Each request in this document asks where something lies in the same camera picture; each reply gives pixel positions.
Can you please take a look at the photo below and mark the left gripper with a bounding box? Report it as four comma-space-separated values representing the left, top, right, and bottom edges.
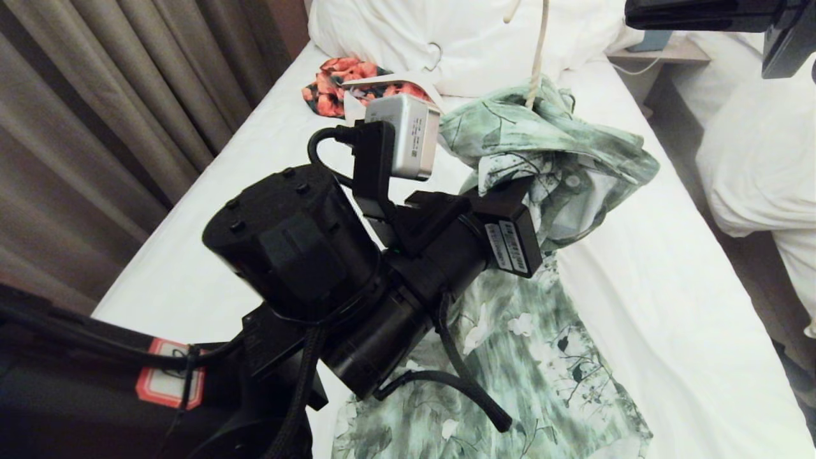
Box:
386, 177, 544, 308

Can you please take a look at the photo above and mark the green floral shirt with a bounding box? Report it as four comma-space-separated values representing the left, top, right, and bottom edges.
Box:
331, 73, 661, 459

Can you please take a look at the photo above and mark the white hanger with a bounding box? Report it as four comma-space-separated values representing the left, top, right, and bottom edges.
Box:
341, 41, 448, 122

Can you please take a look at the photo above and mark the bed with white sheet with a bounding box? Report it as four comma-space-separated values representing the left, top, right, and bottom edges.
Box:
92, 40, 816, 459

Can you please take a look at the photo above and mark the beige hanger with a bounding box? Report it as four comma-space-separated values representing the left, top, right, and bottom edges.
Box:
502, 0, 553, 110

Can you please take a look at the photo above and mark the orange floral garment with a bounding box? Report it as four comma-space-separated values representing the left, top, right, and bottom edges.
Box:
302, 56, 434, 119

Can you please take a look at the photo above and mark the white pillow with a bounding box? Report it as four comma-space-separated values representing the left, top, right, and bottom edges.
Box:
308, 0, 645, 98

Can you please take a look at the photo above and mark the blue box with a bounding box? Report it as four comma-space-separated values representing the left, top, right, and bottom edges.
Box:
627, 29, 673, 53

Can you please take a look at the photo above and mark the brown headboard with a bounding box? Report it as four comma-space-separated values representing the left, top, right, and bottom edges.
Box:
266, 0, 312, 61

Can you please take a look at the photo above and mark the wooden nightstand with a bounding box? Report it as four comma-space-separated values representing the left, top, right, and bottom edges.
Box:
606, 31, 713, 122

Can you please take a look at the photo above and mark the white duvet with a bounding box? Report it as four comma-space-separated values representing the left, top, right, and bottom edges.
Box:
685, 31, 816, 340

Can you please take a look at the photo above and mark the beige curtain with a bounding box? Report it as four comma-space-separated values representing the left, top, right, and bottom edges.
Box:
0, 0, 294, 316

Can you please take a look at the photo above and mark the black cable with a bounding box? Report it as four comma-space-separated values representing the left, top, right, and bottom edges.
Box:
307, 126, 358, 189
373, 292, 514, 434

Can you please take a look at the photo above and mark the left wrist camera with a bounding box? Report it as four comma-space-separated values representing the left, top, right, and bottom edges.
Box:
351, 94, 442, 221

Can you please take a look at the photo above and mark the white cable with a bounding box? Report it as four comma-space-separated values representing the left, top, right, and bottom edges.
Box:
613, 56, 665, 77

